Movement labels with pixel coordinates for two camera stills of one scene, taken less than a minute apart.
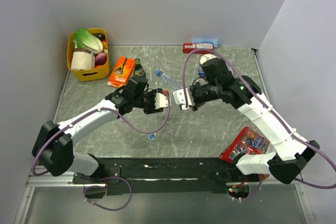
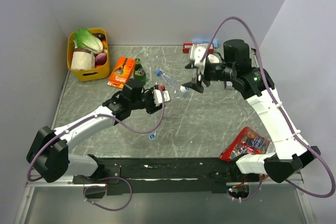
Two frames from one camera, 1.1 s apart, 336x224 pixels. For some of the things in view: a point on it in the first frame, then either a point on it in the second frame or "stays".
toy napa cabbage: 84,39 stays
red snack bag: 247,141 stays
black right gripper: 197,104 → 195,84
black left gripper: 152,109 stays
